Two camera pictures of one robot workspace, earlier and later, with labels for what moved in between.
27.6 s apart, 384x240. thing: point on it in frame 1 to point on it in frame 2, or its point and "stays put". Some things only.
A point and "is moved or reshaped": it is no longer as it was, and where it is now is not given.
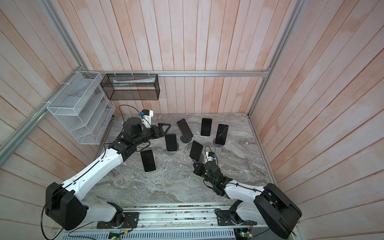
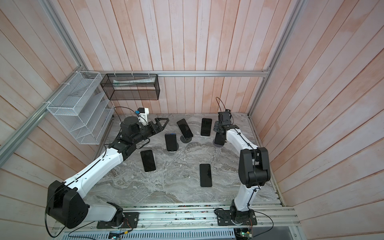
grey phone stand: [219, 145] stays put
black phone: [196, 150] is moved or reshaped
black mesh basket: [131, 86] stays put
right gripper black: [198, 169] to [216, 126]
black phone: [221, 133] stays put
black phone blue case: [171, 141] stays put
